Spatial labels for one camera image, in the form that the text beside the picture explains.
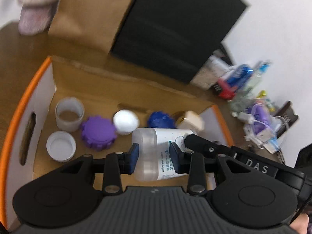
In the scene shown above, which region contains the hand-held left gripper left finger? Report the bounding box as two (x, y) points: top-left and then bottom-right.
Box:
(32, 143), (140, 196)

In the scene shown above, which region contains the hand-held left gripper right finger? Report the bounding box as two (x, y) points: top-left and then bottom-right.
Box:
(169, 141), (246, 197)

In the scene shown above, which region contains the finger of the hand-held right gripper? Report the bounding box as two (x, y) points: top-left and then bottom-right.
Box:
(184, 134), (235, 157)

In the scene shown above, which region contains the white plastic bottle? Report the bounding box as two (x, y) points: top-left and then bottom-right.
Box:
(131, 127), (196, 182)

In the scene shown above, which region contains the beige charger plug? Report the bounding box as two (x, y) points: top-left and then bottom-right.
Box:
(177, 110), (204, 132)

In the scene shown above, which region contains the white domed cap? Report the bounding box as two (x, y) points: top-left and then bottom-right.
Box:
(113, 109), (140, 135)

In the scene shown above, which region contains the blue ribbed cap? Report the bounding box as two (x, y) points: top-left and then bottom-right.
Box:
(147, 112), (176, 129)

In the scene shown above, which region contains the purple ribbed cap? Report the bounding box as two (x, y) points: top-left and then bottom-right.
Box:
(81, 115), (117, 151)

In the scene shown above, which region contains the white ribbed cap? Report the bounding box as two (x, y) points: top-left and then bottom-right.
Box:
(46, 131), (76, 162)

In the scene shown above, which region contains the translucent plastic cup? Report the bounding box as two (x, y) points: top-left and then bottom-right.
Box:
(55, 97), (85, 132)

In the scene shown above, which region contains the printed cardboard box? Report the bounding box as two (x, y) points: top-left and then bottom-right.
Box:
(0, 55), (236, 232)

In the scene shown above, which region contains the person's right hand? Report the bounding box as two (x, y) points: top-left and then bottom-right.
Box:
(290, 212), (312, 234)

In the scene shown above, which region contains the white power adapter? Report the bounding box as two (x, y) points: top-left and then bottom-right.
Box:
(243, 124), (277, 153)

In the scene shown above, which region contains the small red box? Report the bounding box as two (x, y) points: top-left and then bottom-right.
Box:
(212, 79), (236, 101)

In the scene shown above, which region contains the purple plastic object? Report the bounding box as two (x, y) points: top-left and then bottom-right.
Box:
(248, 102), (271, 135)

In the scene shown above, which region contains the blue drink can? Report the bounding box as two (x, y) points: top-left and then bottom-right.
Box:
(227, 64), (255, 87)

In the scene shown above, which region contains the clear glass bottle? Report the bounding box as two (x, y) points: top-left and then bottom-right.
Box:
(244, 62), (271, 96)

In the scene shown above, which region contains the brown and black box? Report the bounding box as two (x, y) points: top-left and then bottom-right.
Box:
(109, 0), (252, 85)

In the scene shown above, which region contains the brown paper bag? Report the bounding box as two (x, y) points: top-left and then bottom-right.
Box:
(48, 0), (148, 54)

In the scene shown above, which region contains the speckled ceramic vase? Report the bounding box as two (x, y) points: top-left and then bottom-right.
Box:
(18, 0), (67, 35)

